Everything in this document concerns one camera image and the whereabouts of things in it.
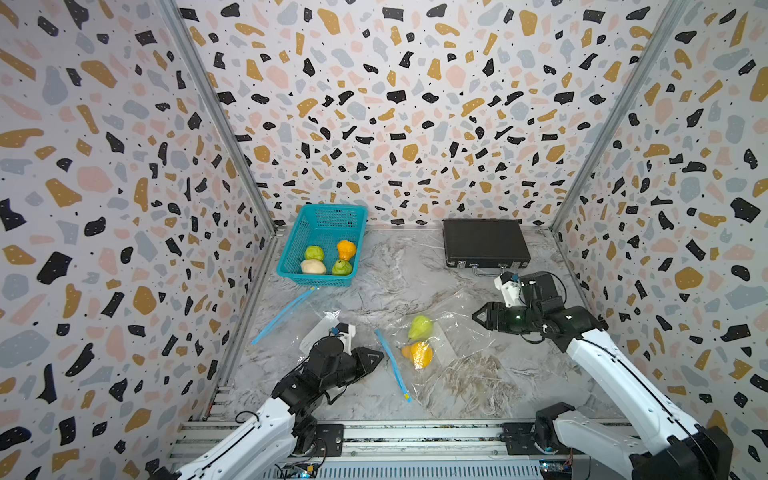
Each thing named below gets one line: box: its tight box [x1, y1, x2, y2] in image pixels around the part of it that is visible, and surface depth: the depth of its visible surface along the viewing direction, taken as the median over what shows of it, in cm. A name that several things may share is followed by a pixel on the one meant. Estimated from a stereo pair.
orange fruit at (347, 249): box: [338, 240, 356, 261], surface depth 109 cm
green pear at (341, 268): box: [332, 260, 352, 276], surface depth 103 cm
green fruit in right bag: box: [408, 315, 434, 341], surface depth 90 cm
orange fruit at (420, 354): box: [401, 341, 434, 370], surface depth 81 cm
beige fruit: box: [300, 259, 326, 275], surface depth 104 cm
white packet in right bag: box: [432, 321, 458, 367], surface depth 91 cm
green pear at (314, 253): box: [304, 245, 325, 261], surface depth 108 cm
